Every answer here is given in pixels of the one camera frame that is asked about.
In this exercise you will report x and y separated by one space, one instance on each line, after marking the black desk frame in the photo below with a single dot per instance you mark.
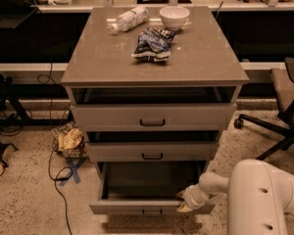
11 93

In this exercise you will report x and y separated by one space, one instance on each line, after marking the white bowl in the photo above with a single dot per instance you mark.
174 17

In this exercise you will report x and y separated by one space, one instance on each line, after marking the grey top drawer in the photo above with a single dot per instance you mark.
153 117

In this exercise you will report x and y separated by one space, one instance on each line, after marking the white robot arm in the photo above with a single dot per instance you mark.
259 196

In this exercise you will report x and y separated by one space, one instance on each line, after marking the grey bottom drawer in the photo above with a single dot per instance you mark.
145 188

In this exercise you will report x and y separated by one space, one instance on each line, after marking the clear plastic water bottle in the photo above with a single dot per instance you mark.
129 20

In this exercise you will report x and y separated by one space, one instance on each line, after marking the black tripod stand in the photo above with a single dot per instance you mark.
3 147

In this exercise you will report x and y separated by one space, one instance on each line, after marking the blue crumpled chip bag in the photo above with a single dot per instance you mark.
154 45

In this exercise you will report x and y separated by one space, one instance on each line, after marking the grey drawer cabinet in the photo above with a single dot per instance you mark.
202 69

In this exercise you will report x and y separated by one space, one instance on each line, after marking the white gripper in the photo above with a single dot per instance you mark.
195 197

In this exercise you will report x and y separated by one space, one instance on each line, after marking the colourful snack bag on floor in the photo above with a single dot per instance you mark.
69 141

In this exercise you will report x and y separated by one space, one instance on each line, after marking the grey drawer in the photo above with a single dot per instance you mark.
145 188
153 117
152 151

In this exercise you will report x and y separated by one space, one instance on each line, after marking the black office chair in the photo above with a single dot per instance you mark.
283 84

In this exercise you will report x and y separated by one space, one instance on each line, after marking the grey middle drawer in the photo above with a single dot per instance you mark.
152 151

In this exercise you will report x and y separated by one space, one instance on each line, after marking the blue tape cross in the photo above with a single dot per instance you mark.
74 165

